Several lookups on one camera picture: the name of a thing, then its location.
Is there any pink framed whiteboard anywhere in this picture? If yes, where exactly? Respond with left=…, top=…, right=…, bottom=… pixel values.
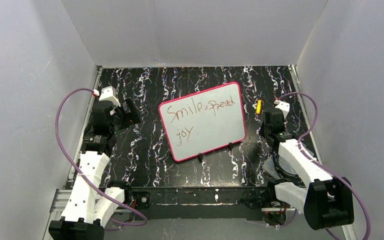
left=158, top=81, right=247, bottom=162

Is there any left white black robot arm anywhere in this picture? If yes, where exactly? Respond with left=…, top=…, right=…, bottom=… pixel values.
left=48, top=97, right=148, bottom=240

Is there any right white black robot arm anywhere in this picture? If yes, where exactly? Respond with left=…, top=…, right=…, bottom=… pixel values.
left=259, top=107, right=355, bottom=230

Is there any black whiteboard stand clip right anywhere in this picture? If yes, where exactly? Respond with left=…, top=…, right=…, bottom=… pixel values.
left=227, top=142, right=235, bottom=151

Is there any yellow marker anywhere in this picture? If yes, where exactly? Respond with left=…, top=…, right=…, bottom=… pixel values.
left=255, top=99, right=262, bottom=115

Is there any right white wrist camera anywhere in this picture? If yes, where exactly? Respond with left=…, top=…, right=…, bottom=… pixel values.
left=274, top=99, right=290, bottom=119

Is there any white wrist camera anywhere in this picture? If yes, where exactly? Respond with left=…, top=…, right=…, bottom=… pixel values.
left=274, top=99, right=290, bottom=119
left=92, top=86, right=121, bottom=107

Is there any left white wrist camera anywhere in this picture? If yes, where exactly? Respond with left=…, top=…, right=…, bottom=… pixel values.
left=92, top=86, right=121, bottom=107

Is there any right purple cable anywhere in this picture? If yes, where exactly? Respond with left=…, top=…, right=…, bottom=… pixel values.
left=274, top=92, right=372, bottom=240

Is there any purple cable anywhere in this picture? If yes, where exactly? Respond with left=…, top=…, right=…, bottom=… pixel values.
left=274, top=92, right=372, bottom=240
left=55, top=88, right=149, bottom=232

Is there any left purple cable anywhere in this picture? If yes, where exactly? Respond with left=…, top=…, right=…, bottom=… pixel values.
left=55, top=88, right=149, bottom=232

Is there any aluminium rail frame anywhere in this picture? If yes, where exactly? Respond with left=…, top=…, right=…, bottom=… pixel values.
left=42, top=66, right=354, bottom=240

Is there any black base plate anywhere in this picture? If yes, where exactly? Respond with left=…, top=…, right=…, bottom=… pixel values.
left=125, top=186, right=285, bottom=221

